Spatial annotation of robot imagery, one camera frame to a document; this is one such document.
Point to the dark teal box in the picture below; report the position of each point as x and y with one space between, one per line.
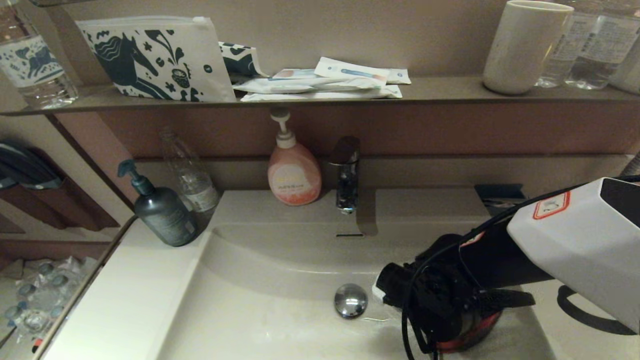
495 192

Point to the white horse print pouch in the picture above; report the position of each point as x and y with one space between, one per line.
201 53

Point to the dark teal pump bottle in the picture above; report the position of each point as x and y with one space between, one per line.
163 220

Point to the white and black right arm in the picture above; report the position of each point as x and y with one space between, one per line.
575 250

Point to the small white patterned pouch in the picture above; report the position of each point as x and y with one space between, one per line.
240 61

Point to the white toothbrush sachet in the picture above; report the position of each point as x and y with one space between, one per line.
349 69

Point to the empty clear plastic bottle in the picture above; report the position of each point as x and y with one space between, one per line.
193 185

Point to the clear water bottle white label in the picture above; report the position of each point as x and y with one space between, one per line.
600 50
557 65

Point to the white ceramic cup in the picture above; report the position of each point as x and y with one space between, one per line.
520 50
630 70

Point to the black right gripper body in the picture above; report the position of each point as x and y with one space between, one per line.
445 295

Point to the shrink-wrapped water bottle pack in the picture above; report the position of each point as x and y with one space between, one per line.
40 300

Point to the chrome lever faucet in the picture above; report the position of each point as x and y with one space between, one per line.
346 186

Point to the brown wall shelf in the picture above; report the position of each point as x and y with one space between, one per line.
440 92

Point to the pink soap pump bottle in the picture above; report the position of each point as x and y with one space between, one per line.
295 180

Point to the white sachet with pink print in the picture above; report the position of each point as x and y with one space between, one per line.
295 74

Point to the long white sachet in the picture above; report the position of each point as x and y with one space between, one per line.
282 86

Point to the dark blue folded bag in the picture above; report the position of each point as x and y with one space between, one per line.
25 170

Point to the water bottle blue print label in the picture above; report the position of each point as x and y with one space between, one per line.
35 65

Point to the chrome drain stopper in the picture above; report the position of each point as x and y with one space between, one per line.
350 301

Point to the flat white sachet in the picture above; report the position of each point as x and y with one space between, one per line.
324 95

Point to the orange-red microfibre cloth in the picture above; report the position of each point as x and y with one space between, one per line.
475 340

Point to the white ceramic sink basin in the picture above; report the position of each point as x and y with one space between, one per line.
260 320

